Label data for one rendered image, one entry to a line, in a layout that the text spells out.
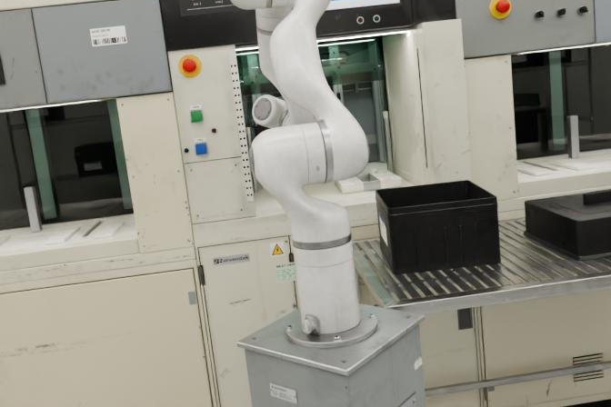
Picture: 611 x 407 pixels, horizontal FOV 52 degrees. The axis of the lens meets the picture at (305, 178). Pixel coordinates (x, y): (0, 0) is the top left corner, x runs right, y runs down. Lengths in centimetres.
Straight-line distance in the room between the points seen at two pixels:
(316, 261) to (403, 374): 30
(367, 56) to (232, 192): 84
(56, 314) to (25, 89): 69
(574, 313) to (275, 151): 142
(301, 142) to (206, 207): 83
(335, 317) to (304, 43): 55
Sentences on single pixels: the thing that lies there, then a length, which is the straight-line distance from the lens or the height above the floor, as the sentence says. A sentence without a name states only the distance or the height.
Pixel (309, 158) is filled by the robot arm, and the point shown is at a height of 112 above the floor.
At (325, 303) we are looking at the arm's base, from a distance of 123.
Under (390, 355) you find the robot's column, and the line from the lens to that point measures 127.
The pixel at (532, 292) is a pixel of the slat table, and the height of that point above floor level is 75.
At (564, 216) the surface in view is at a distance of 170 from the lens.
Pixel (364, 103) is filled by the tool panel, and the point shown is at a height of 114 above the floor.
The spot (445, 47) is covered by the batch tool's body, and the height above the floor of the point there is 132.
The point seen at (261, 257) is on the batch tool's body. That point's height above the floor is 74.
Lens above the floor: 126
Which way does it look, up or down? 9 degrees down
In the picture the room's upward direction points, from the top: 6 degrees counter-clockwise
